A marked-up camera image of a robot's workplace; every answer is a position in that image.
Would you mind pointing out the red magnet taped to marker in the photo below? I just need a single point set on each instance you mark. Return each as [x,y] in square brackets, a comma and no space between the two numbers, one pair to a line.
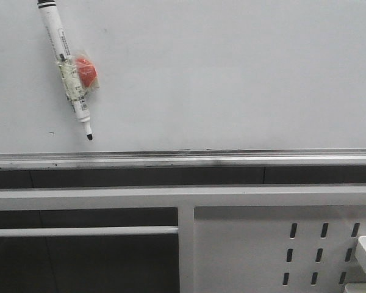
[87,71]

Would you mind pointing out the white metal frame rack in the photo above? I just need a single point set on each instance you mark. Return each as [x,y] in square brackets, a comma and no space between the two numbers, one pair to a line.
[185,199]

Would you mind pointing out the aluminium whiteboard tray rail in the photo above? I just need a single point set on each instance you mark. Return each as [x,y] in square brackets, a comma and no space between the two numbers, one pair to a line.
[181,158]

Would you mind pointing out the white whiteboard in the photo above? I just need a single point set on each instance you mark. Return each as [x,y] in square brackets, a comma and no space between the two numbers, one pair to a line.
[189,75]

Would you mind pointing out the white perforated metal panel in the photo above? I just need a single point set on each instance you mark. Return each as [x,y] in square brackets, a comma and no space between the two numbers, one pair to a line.
[277,248]

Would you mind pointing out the white whiteboard marker pen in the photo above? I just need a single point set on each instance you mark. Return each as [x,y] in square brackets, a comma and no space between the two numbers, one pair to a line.
[74,91]

